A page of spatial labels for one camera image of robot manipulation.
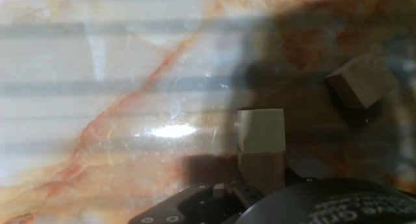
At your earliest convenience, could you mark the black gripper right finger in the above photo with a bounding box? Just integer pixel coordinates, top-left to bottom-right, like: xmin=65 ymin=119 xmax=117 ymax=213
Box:
xmin=285 ymin=167 xmax=305 ymax=186

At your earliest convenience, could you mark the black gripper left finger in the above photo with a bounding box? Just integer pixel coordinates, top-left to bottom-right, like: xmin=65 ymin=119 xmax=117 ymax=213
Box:
xmin=127 ymin=168 xmax=265 ymax=224

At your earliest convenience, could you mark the small wooden cube block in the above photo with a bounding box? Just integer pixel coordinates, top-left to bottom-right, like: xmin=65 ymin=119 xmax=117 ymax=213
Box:
xmin=236 ymin=108 xmax=287 ymax=154
xmin=236 ymin=151 xmax=287 ymax=197
xmin=325 ymin=52 xmax=400 ymax=110

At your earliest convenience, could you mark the orange marble pattern sheet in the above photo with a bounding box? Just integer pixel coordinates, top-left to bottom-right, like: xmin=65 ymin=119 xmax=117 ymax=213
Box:
xmin=0 ymin=0 xmax=416 ymax=224

